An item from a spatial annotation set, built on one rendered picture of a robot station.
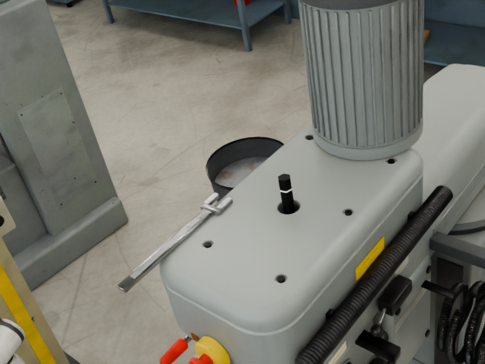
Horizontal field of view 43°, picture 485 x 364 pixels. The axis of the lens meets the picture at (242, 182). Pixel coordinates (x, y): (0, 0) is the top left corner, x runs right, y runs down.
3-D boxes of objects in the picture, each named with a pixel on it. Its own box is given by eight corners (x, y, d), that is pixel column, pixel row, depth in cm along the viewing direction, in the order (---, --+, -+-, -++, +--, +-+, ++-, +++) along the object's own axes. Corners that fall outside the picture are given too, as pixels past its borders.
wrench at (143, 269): (130, 296, 91) (128, 292, 90) (112, 287, 93) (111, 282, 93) (232, 202, 105) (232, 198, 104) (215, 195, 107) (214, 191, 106)
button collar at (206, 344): (226, 379, 96) (218, 355, 92) (198, 362, 99) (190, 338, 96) (234, 370, 97) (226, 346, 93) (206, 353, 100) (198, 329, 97)
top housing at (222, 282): (285, 401, 91) (270, 331, 81) (164, 327, 106) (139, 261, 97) (431, 217, 117) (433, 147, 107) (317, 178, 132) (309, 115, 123)
